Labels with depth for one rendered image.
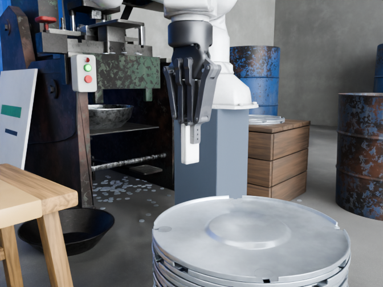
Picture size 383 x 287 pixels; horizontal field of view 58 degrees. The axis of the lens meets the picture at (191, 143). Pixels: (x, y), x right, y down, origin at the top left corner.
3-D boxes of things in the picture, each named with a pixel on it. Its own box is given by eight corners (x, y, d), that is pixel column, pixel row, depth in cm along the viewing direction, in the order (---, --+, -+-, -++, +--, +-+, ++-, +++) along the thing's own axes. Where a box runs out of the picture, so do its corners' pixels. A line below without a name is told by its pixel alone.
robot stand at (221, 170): (245, 232, 124) (249, 106, 117) (215, 250, 111) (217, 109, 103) (206, 219, 136) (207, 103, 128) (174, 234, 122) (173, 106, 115)
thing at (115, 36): (146, 53, 151) (145, 21, 149) (118, 52, 142) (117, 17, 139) (114, 56, 169) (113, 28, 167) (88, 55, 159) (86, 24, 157)
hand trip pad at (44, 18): (58, 39, 128) (57, 17, 126) (42, 37, 124) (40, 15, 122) (51, 40, 133) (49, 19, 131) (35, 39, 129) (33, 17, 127)
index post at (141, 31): (146, 45, 170) (145, 25, 168) (141, 45, 168) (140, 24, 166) (142, 45, 172) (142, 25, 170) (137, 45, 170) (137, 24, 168)
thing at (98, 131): (159, 127, 174) (159, 126, 174) (78, 136, 145) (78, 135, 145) (113, 121, 204) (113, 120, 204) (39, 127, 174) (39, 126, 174)
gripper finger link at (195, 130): (196, 114, 60) (207, 115, 58) (195, 142, 61) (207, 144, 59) (189, 114, 59) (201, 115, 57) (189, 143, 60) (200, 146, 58)
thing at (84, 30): (115, 39, 168) (114, 28, 167) (86, 36, 158) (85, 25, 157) (105, 40, 174) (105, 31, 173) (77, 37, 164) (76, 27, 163)
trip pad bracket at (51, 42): (70, 84, 134) (67, 31, 130) (45, 84, 127) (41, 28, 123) (64, 84, 138) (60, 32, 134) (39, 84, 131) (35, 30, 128)
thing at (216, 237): (309, 199, 68) (309, 195, 68) (395, 283, 39) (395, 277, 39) (161, 199, 68) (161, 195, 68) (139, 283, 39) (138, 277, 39)
